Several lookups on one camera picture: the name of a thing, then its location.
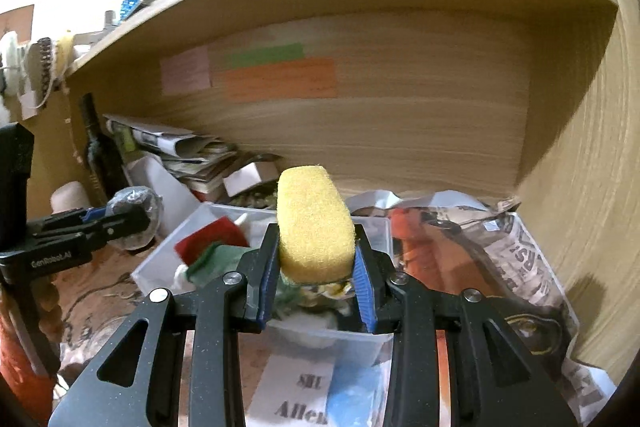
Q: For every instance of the braided headband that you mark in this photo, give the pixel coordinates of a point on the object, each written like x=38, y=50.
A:
x=44, y=72

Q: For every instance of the crumpled newspaper sheet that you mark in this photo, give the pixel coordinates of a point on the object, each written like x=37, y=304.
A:
x=520, y=257

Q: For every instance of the person's left hand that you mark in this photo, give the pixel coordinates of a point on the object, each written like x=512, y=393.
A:
x=50, y=307

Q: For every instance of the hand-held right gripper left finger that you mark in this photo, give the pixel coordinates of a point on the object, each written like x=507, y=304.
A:
x=264, y=292

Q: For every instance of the clear plastic storage box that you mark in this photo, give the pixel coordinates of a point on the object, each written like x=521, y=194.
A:
x=165, y=257

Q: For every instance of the dark wine bottle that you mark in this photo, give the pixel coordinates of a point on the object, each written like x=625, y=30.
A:
x=102, y=152

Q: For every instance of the yellow sponge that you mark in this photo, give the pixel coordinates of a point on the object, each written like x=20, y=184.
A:
x=315, y=227

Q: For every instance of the white printed paper sheet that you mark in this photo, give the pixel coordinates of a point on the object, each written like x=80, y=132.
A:
x=285, y=387

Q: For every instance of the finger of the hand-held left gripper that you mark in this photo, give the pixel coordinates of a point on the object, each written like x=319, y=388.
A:
x=92, y=215
x=125, y=224

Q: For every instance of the light blue cloth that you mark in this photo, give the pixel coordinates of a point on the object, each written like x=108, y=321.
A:
x=352, y=394

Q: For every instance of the dark green felt cloth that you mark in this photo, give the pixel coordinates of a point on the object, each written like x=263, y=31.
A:
x=215, y=267

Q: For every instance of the pink sticky note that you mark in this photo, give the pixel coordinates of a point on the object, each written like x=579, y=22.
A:
x=186, y=69

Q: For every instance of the stack of folded newspapers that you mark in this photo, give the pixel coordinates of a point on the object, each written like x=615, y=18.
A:
x=175, y=152

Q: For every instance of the clear-wrapped dark ball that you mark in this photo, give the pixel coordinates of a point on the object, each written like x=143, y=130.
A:
x=137, y=202

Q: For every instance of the green sticky note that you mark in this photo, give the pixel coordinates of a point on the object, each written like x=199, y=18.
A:
x=265, y=54

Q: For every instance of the pale pink mug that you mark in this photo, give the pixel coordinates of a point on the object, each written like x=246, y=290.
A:
x=72, y=197

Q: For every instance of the white plastic sheet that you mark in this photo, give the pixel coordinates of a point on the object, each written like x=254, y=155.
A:
x=160, y=192

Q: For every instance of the wooden shelf unit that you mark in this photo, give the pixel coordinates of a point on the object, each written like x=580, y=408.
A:
x=425, y=117

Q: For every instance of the small white cardboard box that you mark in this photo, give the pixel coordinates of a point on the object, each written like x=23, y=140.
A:
x=250, y=177

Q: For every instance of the orange sticky note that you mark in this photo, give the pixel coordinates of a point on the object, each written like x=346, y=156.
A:
x=282, y=79

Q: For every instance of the red felt cloth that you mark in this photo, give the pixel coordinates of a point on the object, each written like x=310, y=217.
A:
x=210, y=237

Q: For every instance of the vintage print tablecloth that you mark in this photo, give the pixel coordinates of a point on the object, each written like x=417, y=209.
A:
x=100, y=307

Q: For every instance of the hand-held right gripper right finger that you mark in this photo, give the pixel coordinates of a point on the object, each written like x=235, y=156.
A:
x=365, y=302

